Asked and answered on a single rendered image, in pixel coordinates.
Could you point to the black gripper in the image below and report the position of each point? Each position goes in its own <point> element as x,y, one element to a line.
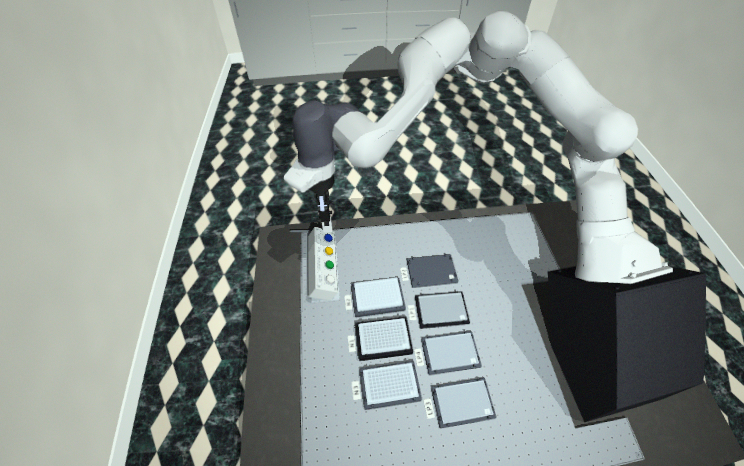
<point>321,188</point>

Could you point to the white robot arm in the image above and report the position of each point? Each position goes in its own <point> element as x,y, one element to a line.
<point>609,249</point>

